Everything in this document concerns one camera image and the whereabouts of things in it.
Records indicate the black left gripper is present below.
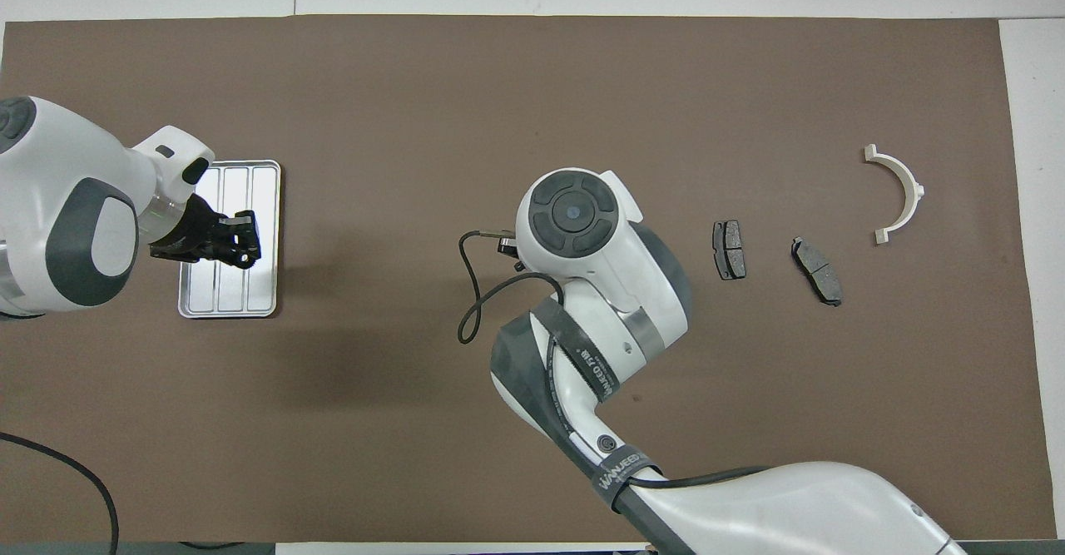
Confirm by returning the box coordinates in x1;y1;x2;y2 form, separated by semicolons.
150;195;259;265

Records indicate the silver metal tray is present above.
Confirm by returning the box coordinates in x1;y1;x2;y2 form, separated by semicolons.
177;160;282;320

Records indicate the brown table mat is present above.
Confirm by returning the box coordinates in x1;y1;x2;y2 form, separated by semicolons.
0;16;1058;543

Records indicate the dark rectangular brake pad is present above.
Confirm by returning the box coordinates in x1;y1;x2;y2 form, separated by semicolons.
712;220;747;281

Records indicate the dark elongated brake pad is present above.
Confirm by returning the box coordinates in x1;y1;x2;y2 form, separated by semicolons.
790;237;844;307

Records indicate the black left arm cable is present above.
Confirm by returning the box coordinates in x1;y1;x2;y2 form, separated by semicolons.
0;432;120;555

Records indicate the white curved plastic bracket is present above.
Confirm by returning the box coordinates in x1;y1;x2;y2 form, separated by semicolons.
863;144;926;245

